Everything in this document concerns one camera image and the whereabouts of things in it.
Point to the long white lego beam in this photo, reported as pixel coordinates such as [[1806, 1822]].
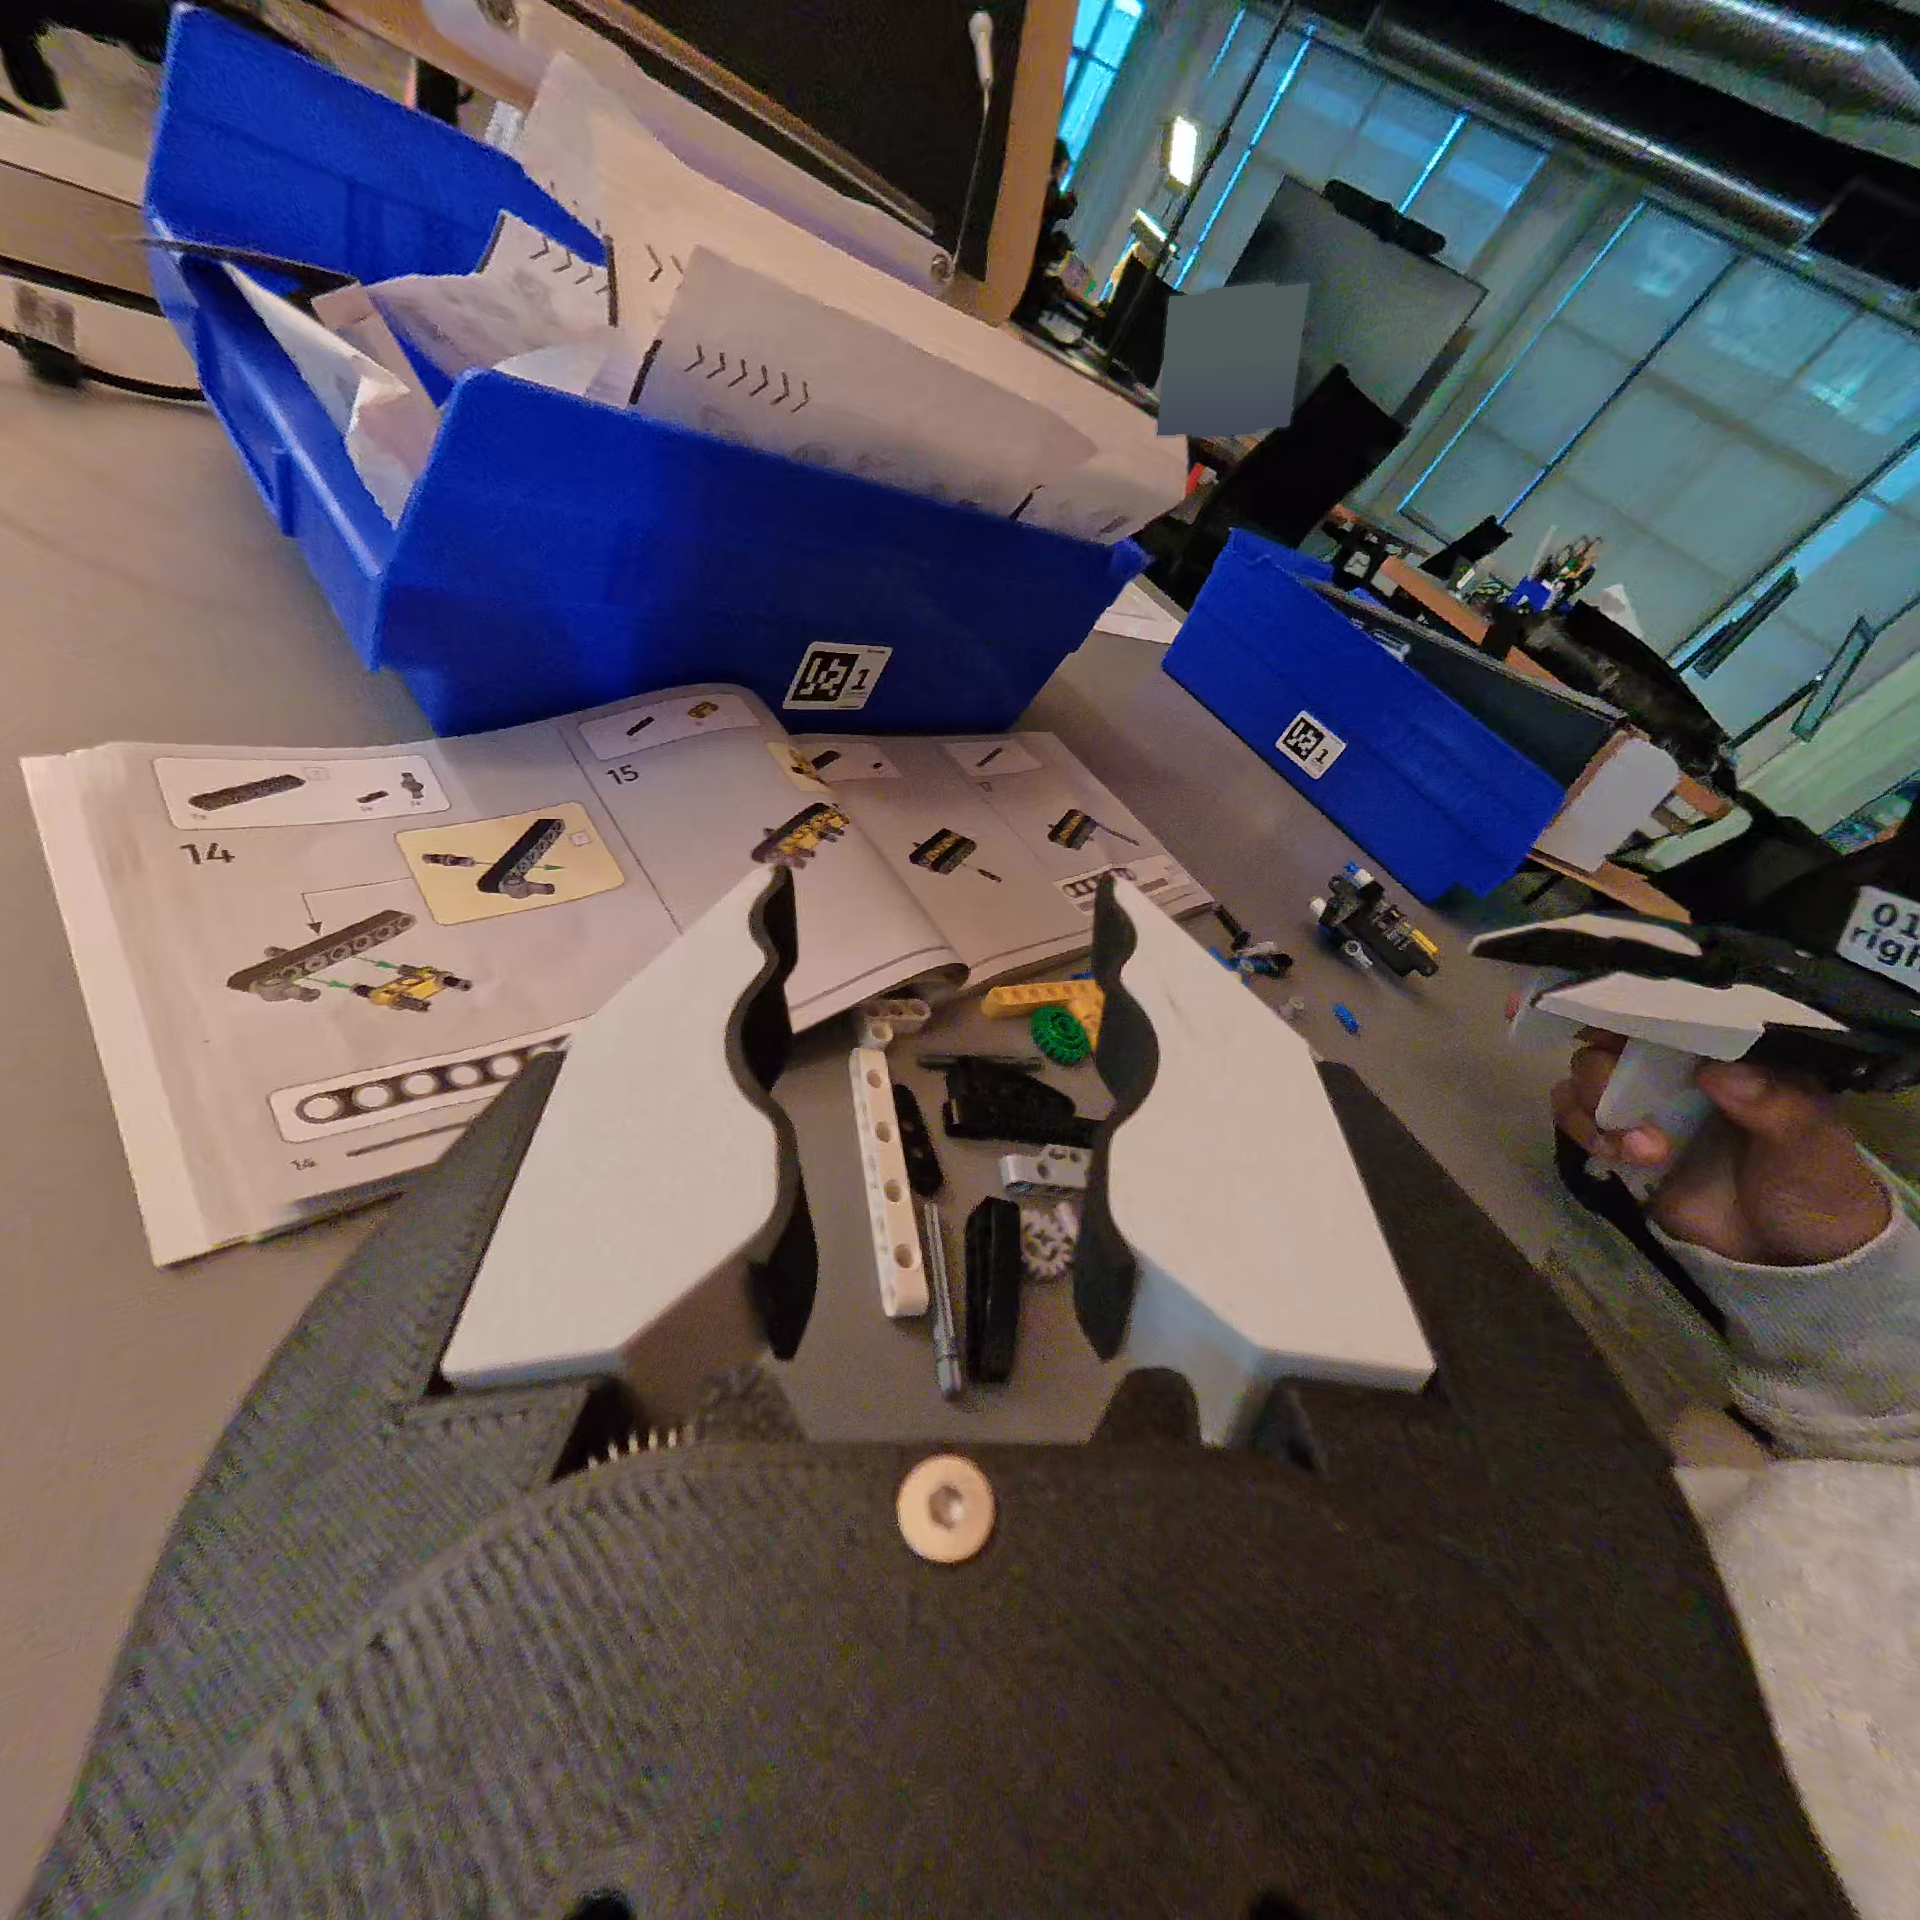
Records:
[[886, 1184]]

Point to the black office chair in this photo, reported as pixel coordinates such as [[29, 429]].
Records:
[[1299, 459]]

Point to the black video bar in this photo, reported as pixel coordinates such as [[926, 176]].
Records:
[[1381, 218]]

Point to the pile of small lego pins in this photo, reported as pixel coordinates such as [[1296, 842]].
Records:
[[1253, 944]]

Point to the person's grey hoodie torso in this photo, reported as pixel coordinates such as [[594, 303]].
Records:
[[1816, 1652]]

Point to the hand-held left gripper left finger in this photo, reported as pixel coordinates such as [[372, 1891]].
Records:
[[628, 1172]]

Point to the plain white paper bag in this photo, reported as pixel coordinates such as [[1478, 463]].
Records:
[[661, 212]]

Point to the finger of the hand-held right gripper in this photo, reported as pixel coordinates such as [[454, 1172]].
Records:
[[1588, 943], [1680, 1014]]

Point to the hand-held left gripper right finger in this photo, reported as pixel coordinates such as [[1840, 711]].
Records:
[[1260, 1200]]

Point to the white lego gear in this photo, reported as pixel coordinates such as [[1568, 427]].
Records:
[[1049, 1242]]

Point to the lego instruction booklet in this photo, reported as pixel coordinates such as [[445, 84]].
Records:
[[451, 932]]

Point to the beige framed monitor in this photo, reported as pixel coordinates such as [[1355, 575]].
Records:
[[840, 106]]

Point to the small white lego connector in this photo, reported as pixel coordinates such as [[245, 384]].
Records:
[[896, 1021]]

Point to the person's right forearm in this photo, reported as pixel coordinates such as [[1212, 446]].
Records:
[[1800, 1336]]

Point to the short white lego beam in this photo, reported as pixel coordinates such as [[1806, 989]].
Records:
[[1044, 1166]]

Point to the black curved lego panel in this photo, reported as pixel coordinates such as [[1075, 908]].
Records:
[[1013, 1102]]

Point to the blue plastic bin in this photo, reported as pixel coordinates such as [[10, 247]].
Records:
[[1349, 722], [674, 599]]

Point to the dark grey lego axle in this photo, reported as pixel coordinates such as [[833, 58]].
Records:
[[941, 1307]]

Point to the green lego gear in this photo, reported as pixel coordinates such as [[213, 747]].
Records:
[[1061, 1036]]

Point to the chevron printed white paper bag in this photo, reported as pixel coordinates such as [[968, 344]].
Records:
[[901, 405]]

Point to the code printed white paper bag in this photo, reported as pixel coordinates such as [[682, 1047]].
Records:
[[329, 390]]

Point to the short black lego beam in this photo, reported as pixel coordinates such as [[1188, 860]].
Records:
[[916, 1141], [992, 1290]]

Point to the person's right hand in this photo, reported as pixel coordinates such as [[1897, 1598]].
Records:
[[1785, 1172]]

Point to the large black display screen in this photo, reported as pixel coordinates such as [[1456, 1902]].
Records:
[[1349, 347]]

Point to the long yellow lego beam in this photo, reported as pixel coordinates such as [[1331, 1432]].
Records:
[[1035, 997]]

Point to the printed white paper sheet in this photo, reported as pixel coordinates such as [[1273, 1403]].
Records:
[[1136, 613]]

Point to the black lego frame assembly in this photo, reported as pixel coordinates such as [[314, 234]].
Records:
[[1371, 923]]

